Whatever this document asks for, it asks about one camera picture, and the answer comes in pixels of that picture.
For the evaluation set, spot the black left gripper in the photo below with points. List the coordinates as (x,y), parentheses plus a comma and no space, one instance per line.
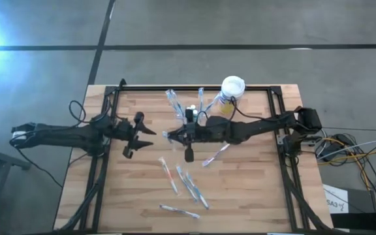
(132,134)

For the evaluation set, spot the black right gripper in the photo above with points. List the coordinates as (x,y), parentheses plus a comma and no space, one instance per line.
(197,134)

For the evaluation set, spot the orange toothbrush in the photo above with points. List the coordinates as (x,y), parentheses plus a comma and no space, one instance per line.
(167,174)

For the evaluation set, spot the purple toothbrush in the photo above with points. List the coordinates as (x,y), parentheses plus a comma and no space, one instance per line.
(215,156)

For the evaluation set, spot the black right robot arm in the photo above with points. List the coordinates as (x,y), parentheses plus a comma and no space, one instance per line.
(266,125)

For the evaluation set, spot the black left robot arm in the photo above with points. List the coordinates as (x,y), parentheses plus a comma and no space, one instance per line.
(60,137)

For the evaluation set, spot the yellow wipes canister white lid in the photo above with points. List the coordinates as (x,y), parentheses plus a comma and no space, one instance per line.
(233,86)

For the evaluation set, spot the black power adapter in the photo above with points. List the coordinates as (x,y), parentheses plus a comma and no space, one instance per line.
(333,150)

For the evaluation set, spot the white paper sign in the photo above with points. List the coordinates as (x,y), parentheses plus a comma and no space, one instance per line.
(336,199)

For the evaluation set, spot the black aluminium table frame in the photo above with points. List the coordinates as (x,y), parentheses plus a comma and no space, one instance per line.
(135,88)

